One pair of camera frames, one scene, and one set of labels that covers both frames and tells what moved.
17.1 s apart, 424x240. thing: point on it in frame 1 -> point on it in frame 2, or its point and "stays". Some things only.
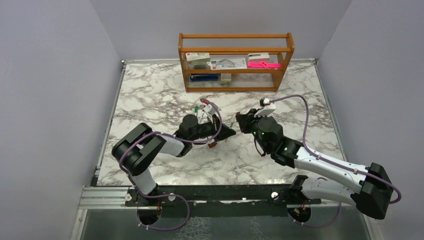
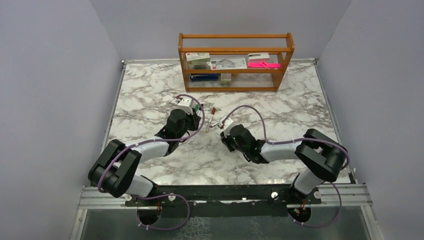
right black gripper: (245, 120) -> (225, 139)
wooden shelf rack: (289, 49) stays
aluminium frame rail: (100, 198) stays
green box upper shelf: (197, 60) stays
